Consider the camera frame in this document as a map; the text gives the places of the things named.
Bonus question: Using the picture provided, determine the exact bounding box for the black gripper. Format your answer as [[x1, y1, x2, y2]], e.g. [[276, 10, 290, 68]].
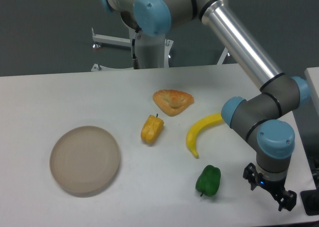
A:
[[243, 163, 297, 212]]

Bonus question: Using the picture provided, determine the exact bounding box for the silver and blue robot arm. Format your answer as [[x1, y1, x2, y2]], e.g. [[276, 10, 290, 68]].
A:
[[101, 0, 311, 211]]

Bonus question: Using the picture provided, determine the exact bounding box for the green bell pepper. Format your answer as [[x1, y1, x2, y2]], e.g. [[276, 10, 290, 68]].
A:
[[195, 165, 221, 197]]

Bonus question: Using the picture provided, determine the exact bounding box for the yellow bell pepper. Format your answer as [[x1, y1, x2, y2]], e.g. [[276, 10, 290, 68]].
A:
[[140, 114, 164, 145]]

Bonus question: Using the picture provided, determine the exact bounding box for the black device at right edge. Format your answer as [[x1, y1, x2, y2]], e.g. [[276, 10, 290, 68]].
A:
[[300, 159, 319, 217]]

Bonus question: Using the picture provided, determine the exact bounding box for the yellow banana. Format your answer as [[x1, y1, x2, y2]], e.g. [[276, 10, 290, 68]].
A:
[[185, 113, 223, 159]]

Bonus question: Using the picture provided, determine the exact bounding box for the triangular pastry bread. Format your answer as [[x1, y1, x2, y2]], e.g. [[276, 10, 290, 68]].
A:
[[153, 90, 194, 116]]

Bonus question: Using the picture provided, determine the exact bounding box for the beige round plate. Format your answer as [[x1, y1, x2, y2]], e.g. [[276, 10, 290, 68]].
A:
[[49, 126, 121, 197]]

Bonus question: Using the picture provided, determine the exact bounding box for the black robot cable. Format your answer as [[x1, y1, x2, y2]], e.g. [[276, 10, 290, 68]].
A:
[[131, 27, 143, 70]]

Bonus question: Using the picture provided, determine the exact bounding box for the white robot stand frame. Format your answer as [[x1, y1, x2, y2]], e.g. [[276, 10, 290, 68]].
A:
[[90, 27, 231, 72]]

